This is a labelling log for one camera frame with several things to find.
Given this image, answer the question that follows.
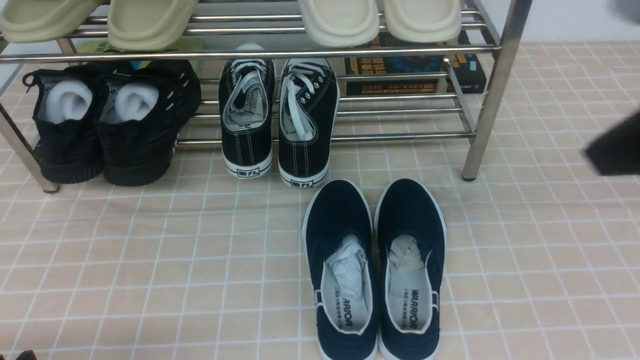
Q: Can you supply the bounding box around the left olive green slipper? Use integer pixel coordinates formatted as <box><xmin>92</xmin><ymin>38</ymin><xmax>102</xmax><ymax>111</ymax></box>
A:
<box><xmin>0</xmin><ymin>0</ymin><xmax>105</xmax><ymax>44</ymax></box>

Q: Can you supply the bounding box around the left black knit sneaker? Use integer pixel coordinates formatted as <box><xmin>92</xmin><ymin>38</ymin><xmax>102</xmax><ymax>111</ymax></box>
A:
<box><xmin>22</xmin><ymin>63</ymin><xmax>105</xmax><ymax>185</ymax></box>

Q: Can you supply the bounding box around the right cream slipper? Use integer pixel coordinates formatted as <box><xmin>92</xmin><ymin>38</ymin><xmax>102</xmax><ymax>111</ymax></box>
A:
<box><xmin>383</xmin><ymin>0</ymin><xmax>462</xmax><ymax>43</ymax></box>

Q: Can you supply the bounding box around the left black canvas sneaker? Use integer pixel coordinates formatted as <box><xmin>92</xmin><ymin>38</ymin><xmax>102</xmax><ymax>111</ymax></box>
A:
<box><xmin>217</xmin><ymin>58</ymin><xmax>278</xmax><ymax>179</ymax></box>

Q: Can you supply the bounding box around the black box with yellow text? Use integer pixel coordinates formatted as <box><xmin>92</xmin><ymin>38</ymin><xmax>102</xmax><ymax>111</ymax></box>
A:
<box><xmin>344</xmin><ymin>53</ymin><xmax>487</xmax><ymax>96</ymax></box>

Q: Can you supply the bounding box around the black knit sneaker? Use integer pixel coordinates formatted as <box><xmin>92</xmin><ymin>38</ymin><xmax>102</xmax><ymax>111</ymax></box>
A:
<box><xmin>22</xmin><ymin>63</ymin><xmax>105</xmax><ymax>185</ymax></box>
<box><xmin>94</xmin><ymin>59</ymin><xmax>202</xmax><ymax>187</ymax></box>

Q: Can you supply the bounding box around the navy slip-on shoe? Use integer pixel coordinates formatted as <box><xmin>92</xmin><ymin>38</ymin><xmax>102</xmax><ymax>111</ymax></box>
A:
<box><xmin>301</xmin><ymin>179</ymin><xmax>381</xmax><ymax>360</ymax></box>
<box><xmin>374</xmin><ymin>178</ymin><xmax>447</xmax><ymax>360</ymax></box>

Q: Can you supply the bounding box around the right black knit sneaker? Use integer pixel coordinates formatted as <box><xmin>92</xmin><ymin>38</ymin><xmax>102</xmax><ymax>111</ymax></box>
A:
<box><xmin>94</xmin><ymin>59</ymin><xmax>202</xmax><ymax>187</ymax></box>

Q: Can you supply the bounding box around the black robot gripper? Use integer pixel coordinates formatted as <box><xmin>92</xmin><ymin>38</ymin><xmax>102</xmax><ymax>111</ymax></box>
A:
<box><xmin>583</xmin><ymin>111</ymin><xmax>640</xmax><ymax>177</ymax></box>

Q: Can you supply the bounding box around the black canvas sneaker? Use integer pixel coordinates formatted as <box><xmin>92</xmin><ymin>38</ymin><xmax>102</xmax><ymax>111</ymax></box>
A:
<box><xmin>278</xmin><ymin>58</ymin><xmax>340</xmax><ymax>190</ymax></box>
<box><xmin>217</xmin><ymin>58</ymin><xmax>278</xmax><ymax>179</ymax></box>

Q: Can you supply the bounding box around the right olive green slipper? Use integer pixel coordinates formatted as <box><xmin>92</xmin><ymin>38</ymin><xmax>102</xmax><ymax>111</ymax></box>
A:
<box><xmin>107</xmin><ymin>0</ymin><xmax>199</xmax><ymax>51</ymax></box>

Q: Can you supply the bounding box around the right black canvas sneaker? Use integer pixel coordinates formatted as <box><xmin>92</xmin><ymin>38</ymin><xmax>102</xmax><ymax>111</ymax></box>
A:
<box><xmin>278</xmin><ymin>58</ymin><xmax>340</xmax><ymax>190</ymax></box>

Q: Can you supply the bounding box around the left cream slipper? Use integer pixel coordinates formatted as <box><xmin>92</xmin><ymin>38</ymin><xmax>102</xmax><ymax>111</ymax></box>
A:
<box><xmin>297</xmin><ymin>0</ymin><xmax>380</xmax><ymax>47</ymax></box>

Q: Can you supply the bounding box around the dark object bottom left corner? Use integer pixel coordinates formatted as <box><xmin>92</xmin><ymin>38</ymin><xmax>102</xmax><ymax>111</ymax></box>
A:
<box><xmin>16</xmin><ymin>350</ymin><xmax>38</xmax><ymax>360</ymax></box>

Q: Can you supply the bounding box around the stainless steel shoe rack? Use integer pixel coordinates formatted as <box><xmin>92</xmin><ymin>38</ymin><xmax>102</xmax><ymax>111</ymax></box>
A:
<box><xmin>1</xmin><ymin>0</ymin><xmax>533</xmax><ymax>194</ymax></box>

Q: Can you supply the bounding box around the cream slipper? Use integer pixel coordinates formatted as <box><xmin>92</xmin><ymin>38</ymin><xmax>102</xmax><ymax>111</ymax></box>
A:
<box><xmin>383</xmin><ymin>0</ymin><xmax>462</xmax><ymax>43</ymax></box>
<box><xmin>297</xmin><ymin>0</ymin><xmax>380</xmax><ymax>47</ymax></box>

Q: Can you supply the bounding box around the olive green slipper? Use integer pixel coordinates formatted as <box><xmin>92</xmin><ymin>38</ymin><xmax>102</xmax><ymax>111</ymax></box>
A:
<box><xmin>107</xmin><ymin>0</ymin><xmax>199</xmax><ymax>51</ymax></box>
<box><xmin>0</xmin><ymin>0</ymin><xmax>105</xmax><ymax>44</ymax></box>

